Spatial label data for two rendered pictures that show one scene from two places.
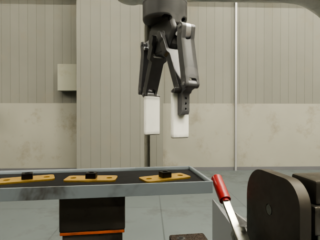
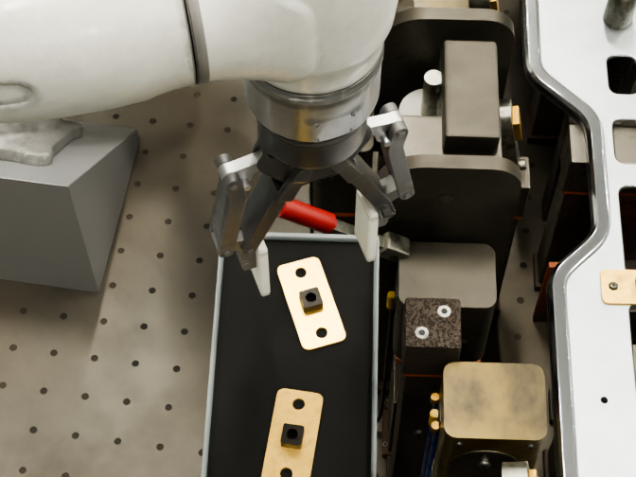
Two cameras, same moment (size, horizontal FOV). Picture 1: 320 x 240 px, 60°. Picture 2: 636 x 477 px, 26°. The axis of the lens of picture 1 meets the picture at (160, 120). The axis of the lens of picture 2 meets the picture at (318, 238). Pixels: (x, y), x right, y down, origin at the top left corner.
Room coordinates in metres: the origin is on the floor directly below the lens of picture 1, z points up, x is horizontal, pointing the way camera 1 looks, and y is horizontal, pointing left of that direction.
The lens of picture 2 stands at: (0.37, 0.52, 2.20)
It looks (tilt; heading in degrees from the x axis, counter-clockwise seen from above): 60 degrees down; 280
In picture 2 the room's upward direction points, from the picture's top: straight up
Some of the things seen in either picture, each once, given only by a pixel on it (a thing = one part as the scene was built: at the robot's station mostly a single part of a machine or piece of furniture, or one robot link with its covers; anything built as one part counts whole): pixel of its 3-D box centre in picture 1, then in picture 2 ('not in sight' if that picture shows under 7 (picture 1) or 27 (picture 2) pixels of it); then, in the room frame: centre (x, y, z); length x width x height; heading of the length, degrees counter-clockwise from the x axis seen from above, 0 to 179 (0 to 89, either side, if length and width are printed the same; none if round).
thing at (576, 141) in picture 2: not in sight; (602, 214); (0.19, -0.34, 0.84); 0.12 x 0.05 x 0.29; 8
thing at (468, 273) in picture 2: not in sight; (418, 362); (0.37, -0.10, 0.89); 0.12 x 0.07 x 0.38; 8
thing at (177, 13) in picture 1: (165, 27); (311, 132); (0.47, -0.01, 1.42); 0.08 x 0.07 x 0.09; 31
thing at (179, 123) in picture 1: (179, 115); (365, 224); (0.43, -0.03, 1.27); 0.03 x 0.01 x 0.07; 121
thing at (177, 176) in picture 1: (165, 175); (310, 300); (0.47, -0.01, 1.17); 0.08 x 0.04 x 0.01; 117
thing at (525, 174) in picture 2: not in sight; (500, 240); (0.31, -0.29, 0.85); 0.04 x 0.03 x 0.29; 98
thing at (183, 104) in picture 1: (186, 97); (389, 199); (0.41, -0.04, 1.29); 0.03 x 0.01 x 0.05; 31
